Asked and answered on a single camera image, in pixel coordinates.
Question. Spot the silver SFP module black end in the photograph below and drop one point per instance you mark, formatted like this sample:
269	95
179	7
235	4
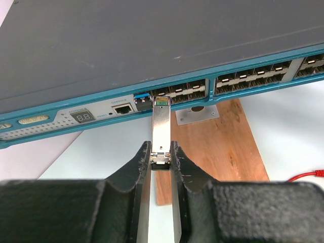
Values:
160	156

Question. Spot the metal stand bracket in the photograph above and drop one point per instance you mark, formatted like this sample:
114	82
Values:
196	114

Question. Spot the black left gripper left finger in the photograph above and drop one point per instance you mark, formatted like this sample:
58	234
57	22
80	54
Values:
114	209

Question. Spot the blue network switch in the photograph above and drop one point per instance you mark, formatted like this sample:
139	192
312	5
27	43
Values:
69	66

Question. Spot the silver SFP module blue latch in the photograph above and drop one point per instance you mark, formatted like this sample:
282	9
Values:
143	101

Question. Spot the wooden base board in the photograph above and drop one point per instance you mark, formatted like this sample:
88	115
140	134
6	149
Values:
224	147

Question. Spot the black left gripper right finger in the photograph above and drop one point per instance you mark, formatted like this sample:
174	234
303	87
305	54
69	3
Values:
208	210

